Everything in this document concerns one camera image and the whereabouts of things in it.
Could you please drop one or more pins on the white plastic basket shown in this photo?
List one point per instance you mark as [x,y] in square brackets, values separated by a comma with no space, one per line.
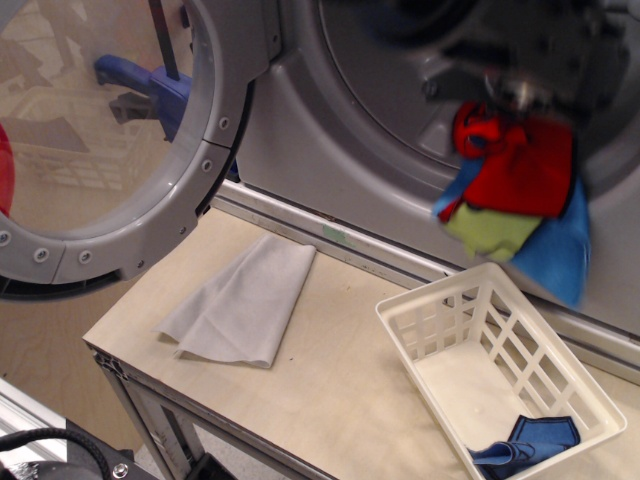
[481,355]

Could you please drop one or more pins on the black base with cable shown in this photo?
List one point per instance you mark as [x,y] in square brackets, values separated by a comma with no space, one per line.
[66,451]

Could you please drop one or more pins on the light blue cloth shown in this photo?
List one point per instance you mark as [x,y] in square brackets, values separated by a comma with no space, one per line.
[556,256]

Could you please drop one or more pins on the lime green cloth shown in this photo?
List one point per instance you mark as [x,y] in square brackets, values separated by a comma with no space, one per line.
[489,233]

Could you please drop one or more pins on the blue clamp handle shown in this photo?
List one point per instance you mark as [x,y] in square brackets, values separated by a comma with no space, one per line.
[169,97]

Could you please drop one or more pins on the grey laundry machine body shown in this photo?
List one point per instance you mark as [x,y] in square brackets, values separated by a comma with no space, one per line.
[349,141]

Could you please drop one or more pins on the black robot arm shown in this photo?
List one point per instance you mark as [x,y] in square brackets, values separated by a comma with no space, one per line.
[413,24]

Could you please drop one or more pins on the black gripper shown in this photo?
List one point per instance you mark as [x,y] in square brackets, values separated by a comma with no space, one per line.
[480,80]

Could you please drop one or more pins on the aluminium table frame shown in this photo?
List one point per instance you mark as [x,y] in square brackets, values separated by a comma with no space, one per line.
[168,422]

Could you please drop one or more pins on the grey cloth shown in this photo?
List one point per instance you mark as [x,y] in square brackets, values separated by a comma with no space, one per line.
[240,314]

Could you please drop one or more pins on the red cloth black trim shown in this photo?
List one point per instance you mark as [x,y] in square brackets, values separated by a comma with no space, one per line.
[524,166]

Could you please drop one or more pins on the grey round machine door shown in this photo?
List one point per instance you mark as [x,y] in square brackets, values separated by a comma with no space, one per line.
[233,44]

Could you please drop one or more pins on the dark blue cloth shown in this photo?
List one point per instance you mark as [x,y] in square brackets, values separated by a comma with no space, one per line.
[531,442]

